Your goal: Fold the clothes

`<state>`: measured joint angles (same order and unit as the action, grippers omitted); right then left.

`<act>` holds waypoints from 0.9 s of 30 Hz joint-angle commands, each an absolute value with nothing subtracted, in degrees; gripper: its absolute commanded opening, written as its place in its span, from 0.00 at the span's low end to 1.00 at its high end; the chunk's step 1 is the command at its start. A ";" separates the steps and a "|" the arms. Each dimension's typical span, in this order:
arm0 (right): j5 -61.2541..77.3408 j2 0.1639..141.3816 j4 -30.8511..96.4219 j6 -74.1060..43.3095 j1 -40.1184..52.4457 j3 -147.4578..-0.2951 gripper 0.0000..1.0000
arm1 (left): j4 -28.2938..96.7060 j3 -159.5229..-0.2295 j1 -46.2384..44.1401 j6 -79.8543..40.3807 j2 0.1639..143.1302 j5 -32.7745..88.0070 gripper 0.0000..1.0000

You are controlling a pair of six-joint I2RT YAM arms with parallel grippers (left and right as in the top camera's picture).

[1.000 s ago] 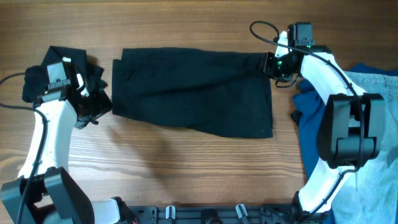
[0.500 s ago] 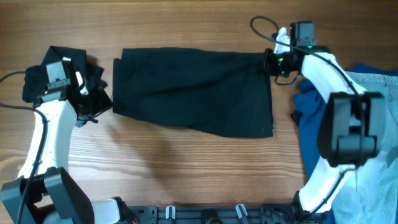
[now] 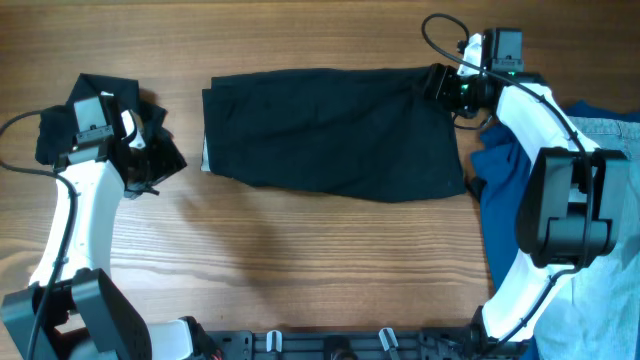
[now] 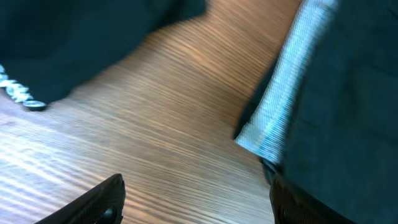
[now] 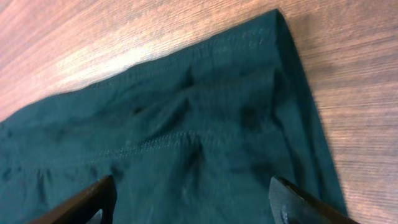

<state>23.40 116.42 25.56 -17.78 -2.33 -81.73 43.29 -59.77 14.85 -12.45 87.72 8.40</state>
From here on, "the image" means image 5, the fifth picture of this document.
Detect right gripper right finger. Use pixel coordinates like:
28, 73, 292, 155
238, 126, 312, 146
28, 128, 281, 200
269, 177, 359, 224

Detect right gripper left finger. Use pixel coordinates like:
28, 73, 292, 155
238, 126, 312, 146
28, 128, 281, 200
30, 175, 117, 224

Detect black shorts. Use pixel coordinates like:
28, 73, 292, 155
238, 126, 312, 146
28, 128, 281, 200
1, 10, 346, 223

